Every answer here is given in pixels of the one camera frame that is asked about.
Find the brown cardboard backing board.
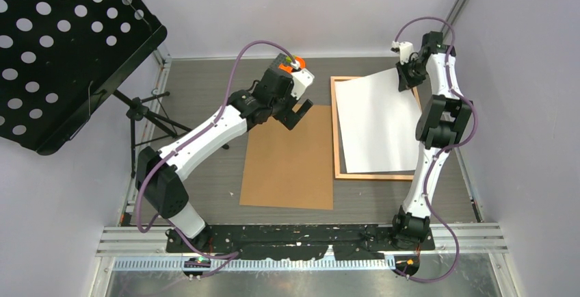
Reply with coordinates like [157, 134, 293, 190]
[239, 105, 334, 210]

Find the landscape photo print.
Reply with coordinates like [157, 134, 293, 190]
[334, 68, 421, 174]

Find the wooden picture frame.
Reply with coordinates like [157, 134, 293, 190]
[330, 76, 413, 181]

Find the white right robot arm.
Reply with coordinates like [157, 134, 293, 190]
[390, 31, 472, 250]

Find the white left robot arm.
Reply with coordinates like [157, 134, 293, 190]
[135, 68, 315, 252]

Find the black perforated music stand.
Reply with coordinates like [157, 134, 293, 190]
[1, 0, 188, 155]

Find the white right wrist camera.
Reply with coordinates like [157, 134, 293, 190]
[391, 40, 414, 64]

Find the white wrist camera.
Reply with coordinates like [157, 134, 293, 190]
[391, 40, 414, 64]
[290, 60, 315, 100]

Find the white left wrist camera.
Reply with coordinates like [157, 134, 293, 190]
[290, 60, 315, 100]

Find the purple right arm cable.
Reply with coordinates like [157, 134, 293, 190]
[393, 16, 479, 283]

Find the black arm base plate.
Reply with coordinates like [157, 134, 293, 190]
[166, 224, 435, 261]

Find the aluminium rail with ruler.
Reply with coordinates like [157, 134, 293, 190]
[96, 225, 508, 272]

